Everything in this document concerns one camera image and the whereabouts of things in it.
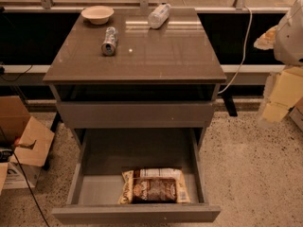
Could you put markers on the grey drawer cabinet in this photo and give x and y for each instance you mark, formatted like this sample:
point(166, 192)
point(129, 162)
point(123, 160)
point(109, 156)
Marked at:
point(175, 63)

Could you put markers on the silver soda can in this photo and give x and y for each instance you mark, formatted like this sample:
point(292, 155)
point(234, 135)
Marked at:
point(108, 47)

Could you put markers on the clear plastic water bottle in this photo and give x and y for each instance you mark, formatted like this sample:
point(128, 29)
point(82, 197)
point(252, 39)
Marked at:
point(159, 16)

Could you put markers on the brown chip bag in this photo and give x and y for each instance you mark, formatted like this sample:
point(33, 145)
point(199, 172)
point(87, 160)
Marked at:
point(154, 185)

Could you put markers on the open cardboard box left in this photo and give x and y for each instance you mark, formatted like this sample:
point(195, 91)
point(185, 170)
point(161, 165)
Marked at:
point(30, 141)

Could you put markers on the cardboard box right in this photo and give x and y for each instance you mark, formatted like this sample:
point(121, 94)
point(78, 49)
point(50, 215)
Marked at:
point(297, 114)

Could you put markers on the closed grey top drawer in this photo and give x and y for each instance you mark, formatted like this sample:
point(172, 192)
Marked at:
point(93, 115)

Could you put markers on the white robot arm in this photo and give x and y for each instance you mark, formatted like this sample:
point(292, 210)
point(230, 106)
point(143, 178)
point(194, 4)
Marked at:
point(288, 47)

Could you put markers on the open grey middle drawer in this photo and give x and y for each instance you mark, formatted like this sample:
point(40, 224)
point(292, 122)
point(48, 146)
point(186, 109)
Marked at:
point(98, 182)

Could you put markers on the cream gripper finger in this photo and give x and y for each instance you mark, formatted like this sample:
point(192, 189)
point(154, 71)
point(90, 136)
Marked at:
point(288, 88)
point(270, 114)

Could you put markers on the beige paper bowl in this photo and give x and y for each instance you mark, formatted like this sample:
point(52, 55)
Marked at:
point(97, 15)

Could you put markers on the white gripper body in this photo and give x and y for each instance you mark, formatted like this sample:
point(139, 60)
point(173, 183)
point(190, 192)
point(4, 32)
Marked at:
point(290, 40)

